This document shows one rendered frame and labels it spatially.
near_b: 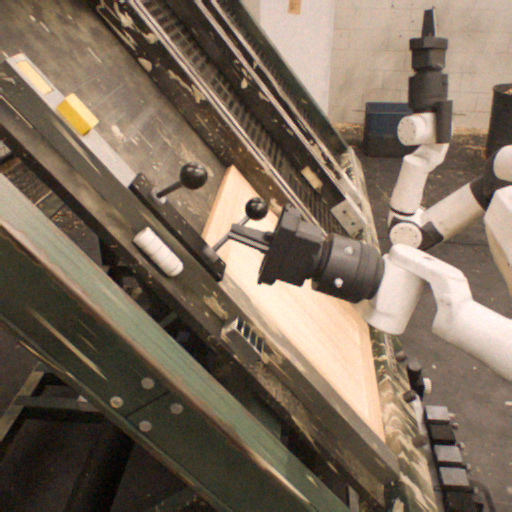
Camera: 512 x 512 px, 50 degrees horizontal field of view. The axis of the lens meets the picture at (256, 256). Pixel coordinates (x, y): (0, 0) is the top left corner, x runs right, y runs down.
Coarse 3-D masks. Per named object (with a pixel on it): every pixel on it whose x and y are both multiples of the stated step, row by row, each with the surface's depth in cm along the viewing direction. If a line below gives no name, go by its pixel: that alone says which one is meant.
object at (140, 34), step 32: (96, 0) 111; (128, 0) 110; (128, 32) 113; (160, 32) 117; (160, 64) 116; (192, 96) 119; (224, 128) 122; (224, 160) 126; (256, 160) 125; (256, 192) 129; (288, 192) 132
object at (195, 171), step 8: (184, 168) 71; (192, 168) 71; (200, 168) 71; (184, 176) 71; (192, 176) 71; (200, 176) 71; (176, 184) 75; (184, 184) 72; (192, 184) 71; (200, 184) 72; (152, 192) 79; (160, 192) 78; (168, 192) 77; (160, 200) 80
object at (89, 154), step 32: (0, 64) 70; (32, 64) 74; (32, 96) 72; (64, 128) 74; (96, 160) 76; (128, 192) 78; (160, 224) 80; (192, 256) 82; (192, 288) 85; (224, 288) 85; (224, 320) 87; (256, 320) 88; (288, 352) 91; (288, 384) 93; (320, 384) 95; (320, 416) 96; (352, 416) 99; (352, 448) 99; (384, 448) 103; (384, 480) 103
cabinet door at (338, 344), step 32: (224, 192) 112; (224, 224) 103; (256, 224) 118; (224, 256) 96; (256, 256) 109; (256, 288) 101; (288, 288) 113; (288, 320) 105; (320, 320) 119; (352, 320) 137; (320, 352) 109; (352, 352) 124; (352, 384) 114
